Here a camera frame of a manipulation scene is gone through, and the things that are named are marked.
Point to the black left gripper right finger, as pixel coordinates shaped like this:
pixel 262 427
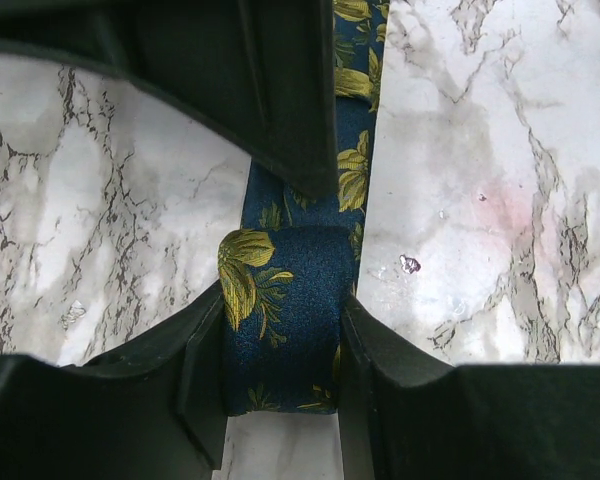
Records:
pixel 403 414

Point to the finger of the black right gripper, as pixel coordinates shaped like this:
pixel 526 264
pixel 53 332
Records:
pixel 258 73

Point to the navy tie with yellow flowers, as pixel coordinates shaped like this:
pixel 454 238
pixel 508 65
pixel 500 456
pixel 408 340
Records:
pixel 287 272

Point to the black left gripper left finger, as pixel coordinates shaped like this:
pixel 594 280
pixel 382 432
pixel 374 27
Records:
pixel 149 409

